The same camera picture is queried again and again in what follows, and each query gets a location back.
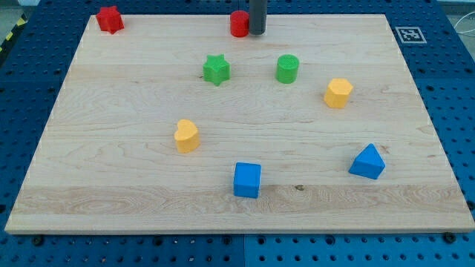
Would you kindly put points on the yellow black hazard tape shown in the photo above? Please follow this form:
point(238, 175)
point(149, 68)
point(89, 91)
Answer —
point(13, 35)

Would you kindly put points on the green cylinder block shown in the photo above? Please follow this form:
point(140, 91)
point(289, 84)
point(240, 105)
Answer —
point(287, 68)

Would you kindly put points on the white fiducial marker tag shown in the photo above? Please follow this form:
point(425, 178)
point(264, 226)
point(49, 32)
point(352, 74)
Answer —
point(410, 35)

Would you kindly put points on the blue cube block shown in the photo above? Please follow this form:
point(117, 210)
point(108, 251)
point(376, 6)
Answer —
point(247, 180)

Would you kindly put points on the yellow heart block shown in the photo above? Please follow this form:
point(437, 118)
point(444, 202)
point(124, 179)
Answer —
point(186, 136)

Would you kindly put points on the blue triangle block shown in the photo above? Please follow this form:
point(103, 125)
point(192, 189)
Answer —
point(368, 163)

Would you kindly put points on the red cylinder block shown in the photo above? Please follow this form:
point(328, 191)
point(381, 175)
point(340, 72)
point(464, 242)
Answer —
point(239, 23)

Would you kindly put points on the yellow hexagon block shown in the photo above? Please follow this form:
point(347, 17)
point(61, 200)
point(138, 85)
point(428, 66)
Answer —
point(338, 92)

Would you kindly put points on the green star block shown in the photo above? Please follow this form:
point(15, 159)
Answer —
point(216, 69)

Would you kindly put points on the light wooden board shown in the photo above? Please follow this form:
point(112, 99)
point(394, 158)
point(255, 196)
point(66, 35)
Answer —
point(107, 162)

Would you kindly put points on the red star block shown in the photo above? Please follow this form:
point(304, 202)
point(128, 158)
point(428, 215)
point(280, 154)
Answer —
point(109, 19)

